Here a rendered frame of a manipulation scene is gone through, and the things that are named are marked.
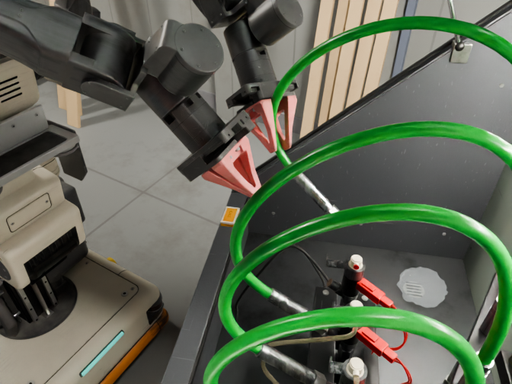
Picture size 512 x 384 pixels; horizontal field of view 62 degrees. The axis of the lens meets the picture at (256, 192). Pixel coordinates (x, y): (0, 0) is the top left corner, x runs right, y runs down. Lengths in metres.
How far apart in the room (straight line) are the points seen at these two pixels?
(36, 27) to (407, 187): 0.72
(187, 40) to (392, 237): 0.71
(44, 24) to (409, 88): 0.58
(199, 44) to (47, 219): 0.86
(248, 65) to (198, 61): 0.21
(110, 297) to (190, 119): 1.24
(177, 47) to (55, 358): 1.30
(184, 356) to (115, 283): 1.05
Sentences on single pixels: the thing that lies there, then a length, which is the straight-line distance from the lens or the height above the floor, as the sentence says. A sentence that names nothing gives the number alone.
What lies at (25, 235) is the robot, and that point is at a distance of 1.23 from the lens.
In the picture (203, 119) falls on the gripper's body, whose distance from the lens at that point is 0.52.
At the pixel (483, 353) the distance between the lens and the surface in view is 0.50.
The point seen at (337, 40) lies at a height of 1.38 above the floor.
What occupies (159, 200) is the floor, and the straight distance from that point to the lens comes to 2.50.
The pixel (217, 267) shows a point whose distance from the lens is 0.82.
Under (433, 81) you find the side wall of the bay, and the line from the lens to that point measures 0.82.
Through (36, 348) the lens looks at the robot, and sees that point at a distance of 1.66.
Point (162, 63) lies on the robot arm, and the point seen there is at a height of 1.38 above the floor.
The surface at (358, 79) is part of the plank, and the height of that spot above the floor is 0.61.
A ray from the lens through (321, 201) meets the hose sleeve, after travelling 0.68.
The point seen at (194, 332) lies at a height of 0.95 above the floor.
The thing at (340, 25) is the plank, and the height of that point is 0.85.
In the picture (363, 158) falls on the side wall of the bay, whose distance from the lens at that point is 0.89.
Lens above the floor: 1.56
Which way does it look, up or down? 39 degrees down
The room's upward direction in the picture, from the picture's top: straight up
